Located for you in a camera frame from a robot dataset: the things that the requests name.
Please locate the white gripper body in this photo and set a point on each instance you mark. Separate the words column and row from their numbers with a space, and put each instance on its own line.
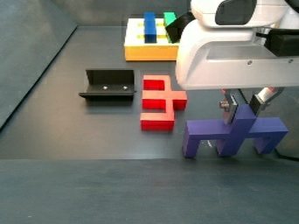
column 222, row 55

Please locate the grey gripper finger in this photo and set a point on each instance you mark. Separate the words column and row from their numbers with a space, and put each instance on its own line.
column 228, row 105
column 262, row 98

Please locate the purple three-legged block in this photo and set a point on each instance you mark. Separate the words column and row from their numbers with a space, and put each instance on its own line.
column 266, row 131

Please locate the yellow slotted board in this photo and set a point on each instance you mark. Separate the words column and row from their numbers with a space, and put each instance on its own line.
column 140, row 51

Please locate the red cross-shaped block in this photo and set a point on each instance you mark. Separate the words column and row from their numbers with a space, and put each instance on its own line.
column 159, row 96

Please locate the green long bar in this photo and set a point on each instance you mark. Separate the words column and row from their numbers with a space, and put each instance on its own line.
column 168, row 17

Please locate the blue long bar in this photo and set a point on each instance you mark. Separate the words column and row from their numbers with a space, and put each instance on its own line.
column 150, row 28

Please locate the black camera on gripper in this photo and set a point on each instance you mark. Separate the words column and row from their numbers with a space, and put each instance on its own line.
column 282, row 42

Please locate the black angled bracket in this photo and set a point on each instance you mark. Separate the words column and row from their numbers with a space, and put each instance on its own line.
column 110, row 83

